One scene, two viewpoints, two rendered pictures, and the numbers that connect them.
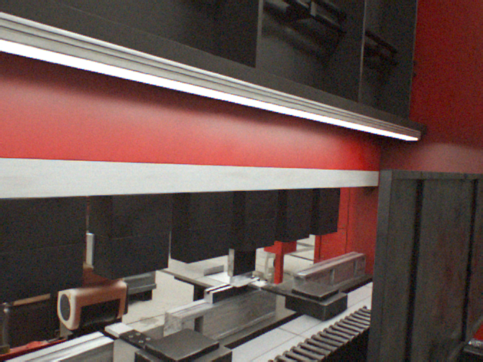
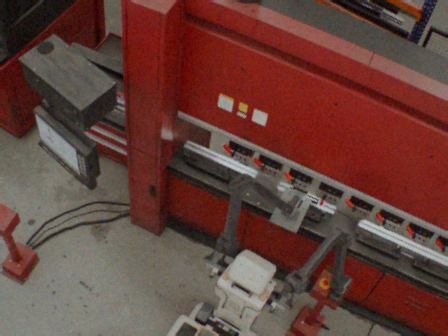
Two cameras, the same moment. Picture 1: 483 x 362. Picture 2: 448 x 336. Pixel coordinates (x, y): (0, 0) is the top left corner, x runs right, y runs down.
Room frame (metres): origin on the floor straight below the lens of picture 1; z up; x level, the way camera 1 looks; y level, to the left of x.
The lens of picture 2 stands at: (2.43, 1.80, 4.40)
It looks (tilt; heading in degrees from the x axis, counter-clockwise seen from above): 56 degrees down; 247
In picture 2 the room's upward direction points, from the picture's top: 11 degrees clockwise
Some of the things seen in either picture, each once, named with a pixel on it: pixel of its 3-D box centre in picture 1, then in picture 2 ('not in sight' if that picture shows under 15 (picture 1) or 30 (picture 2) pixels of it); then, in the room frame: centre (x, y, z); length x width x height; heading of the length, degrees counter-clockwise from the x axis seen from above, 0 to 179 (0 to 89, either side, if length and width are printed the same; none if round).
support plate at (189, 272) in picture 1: (203, 271); (290, 210); (1.25, 0.10, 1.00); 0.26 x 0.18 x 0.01; 50
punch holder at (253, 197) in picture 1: (249, 217); (301, 175); (1.17, -0.03, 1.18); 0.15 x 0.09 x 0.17; 140
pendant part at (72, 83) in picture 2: not in sight; (73, 120); (2.46, -0.42, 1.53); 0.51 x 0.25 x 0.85; 125
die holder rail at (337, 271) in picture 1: (331, 274); (219, 162); (1.57, -0.37, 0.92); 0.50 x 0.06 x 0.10; 140
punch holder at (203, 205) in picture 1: (199, 223); (331, 188); (1.02, 0.10, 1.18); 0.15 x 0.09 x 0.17; 140
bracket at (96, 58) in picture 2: not in sight; (91, 71); (2.33, -0.64, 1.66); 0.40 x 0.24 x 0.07; 140
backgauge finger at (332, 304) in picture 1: (290, 291); not in sight; (1.05, -0.14, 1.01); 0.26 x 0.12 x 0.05; 50
